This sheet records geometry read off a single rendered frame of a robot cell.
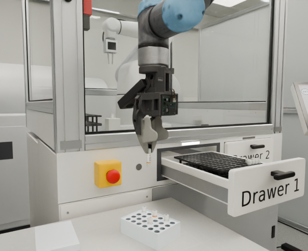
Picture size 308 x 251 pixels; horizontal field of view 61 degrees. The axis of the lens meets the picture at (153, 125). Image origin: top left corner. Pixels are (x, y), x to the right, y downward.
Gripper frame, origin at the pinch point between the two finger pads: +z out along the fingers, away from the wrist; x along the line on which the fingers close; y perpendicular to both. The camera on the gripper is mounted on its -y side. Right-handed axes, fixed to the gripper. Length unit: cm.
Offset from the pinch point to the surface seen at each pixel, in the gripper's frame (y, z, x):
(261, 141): 6, 5, 67
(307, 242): 6, 97, 178
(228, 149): -0.4, 6.9, 47.5
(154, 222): 5.2, 17.4, -2.7
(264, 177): 23.7, 7.0, 17.9
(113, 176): -10.6, 9.2, -2.3
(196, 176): 6.2, 9.2, 14.0
